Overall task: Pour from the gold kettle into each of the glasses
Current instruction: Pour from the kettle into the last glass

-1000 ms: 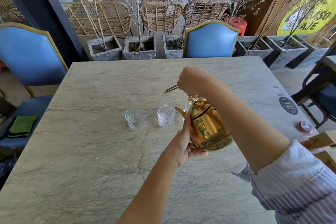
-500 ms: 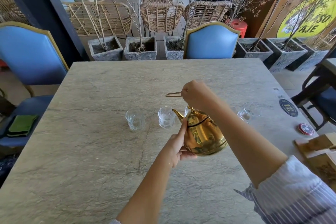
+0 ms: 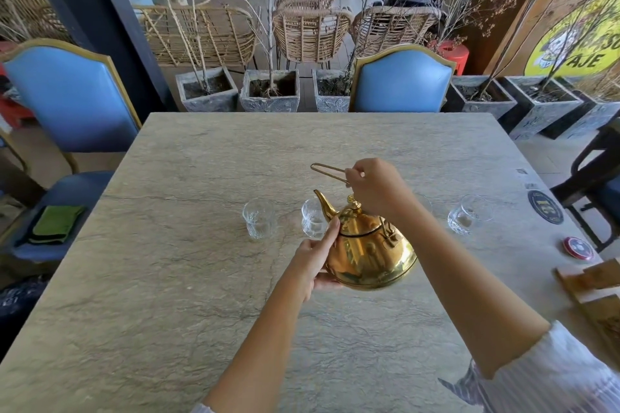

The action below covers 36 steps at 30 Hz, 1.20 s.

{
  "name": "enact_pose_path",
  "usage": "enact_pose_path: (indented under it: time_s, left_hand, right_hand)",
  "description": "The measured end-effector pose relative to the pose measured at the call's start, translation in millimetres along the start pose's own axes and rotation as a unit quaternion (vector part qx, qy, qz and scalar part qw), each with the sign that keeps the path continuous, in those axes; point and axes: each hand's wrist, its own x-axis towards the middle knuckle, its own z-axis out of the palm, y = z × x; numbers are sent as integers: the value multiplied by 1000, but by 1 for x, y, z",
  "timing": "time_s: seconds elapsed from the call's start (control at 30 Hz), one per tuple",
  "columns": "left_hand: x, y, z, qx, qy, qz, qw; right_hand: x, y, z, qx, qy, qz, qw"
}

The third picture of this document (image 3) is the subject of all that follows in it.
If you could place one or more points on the red plastic stool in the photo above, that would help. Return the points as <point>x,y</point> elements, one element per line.
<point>12,110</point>
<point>453,55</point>

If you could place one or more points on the person's left hand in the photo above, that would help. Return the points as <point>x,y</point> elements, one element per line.
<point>312,267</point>

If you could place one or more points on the person's right hand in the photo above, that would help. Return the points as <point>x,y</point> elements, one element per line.
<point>380,185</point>

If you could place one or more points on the red round sticker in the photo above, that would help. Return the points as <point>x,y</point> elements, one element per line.
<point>578,249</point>

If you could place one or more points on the wooden tissue box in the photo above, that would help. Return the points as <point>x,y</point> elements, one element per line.
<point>608,325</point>

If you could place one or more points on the gold metal teapot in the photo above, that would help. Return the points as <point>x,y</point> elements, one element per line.
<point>373,253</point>

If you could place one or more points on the row of potted bare trees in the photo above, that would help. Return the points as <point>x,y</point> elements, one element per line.
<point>269,100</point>

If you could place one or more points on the green folded cloth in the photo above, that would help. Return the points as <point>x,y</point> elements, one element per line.
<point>55,224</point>

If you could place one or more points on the blue gold-framed chair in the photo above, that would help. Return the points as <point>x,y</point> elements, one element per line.
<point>72,98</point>
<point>402,83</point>
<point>610,202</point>

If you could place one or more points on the person's left forearm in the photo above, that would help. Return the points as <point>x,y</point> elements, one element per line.
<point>256,354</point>

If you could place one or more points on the beige marble table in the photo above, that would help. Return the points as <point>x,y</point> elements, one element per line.
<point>194,161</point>

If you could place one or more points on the black trash bin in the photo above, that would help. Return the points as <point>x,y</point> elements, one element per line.
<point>19,311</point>

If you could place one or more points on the group of rattan chairs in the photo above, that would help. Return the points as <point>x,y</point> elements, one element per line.
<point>310,35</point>

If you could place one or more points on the black round sticker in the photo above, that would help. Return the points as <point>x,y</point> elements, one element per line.
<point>546,207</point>

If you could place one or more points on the grey black-legged table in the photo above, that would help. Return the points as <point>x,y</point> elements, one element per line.
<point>581,175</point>

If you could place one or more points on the wooden board with yellow sign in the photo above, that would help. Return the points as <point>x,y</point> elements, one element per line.
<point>581,47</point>

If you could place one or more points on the person's right forearm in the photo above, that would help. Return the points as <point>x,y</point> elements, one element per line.
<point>465,291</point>

